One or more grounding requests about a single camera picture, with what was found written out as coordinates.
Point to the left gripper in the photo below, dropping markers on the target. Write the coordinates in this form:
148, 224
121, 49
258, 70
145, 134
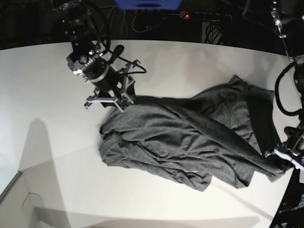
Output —
292, 150

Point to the grey t-shirt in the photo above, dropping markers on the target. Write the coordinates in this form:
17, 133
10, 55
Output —
226, 132

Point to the blue box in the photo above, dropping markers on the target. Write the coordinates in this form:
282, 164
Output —
148, 4

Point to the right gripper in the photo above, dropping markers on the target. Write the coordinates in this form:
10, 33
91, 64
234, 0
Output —
112, 79

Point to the black power strip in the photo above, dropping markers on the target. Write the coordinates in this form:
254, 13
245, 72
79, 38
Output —
205, 16

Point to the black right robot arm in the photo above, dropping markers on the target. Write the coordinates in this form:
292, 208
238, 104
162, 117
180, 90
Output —
85, 24

